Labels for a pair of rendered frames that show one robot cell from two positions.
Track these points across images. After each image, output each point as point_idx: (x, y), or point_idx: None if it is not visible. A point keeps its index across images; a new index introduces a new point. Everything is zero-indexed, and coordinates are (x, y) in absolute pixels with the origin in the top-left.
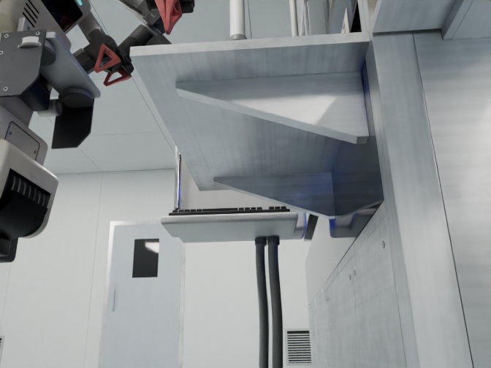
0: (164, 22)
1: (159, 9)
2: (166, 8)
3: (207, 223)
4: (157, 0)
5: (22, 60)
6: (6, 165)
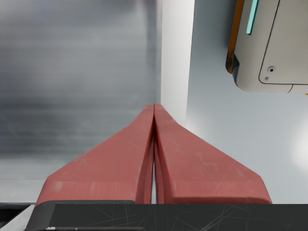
0: (160, 112)
1: (191, 132)
2: (146, 133)
3: None
4: (215, 156)
5: None
6: None
